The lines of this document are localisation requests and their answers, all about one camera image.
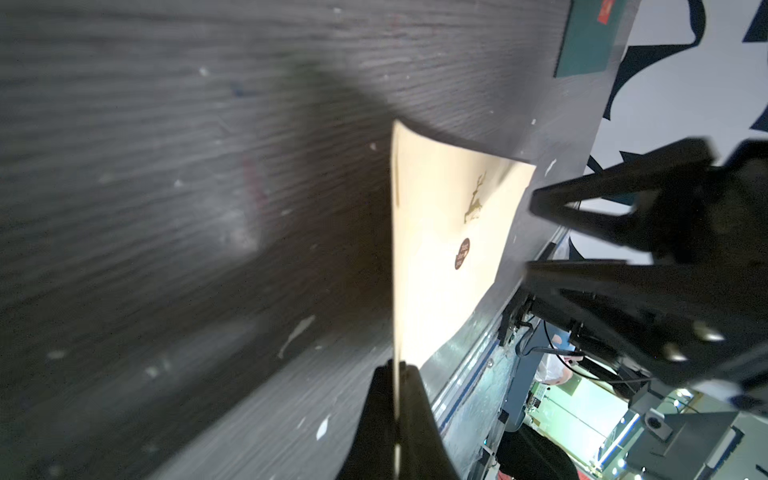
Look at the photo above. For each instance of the dark green envelope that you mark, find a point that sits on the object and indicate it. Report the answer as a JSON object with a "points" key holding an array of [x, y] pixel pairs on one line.
{"points": [[589, 37]]}

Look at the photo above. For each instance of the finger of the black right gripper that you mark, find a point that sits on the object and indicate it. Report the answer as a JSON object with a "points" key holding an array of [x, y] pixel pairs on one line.
{"points": [[612, 195], [612, 300]]}

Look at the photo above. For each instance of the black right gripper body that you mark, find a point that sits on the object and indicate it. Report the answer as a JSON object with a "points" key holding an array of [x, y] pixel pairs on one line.
{"points": [[725, 236]]}

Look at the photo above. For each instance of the cream yellow envelope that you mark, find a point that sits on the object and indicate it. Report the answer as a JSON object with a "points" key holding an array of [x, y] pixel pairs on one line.
{"points": [[452, 210]]}

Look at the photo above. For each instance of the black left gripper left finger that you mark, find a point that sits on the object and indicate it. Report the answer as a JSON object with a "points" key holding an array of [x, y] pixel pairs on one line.
{"points": [[372, 453]]}

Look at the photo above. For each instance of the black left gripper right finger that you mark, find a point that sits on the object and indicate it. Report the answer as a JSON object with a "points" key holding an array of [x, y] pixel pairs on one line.
{"points": [[422, 454]]}

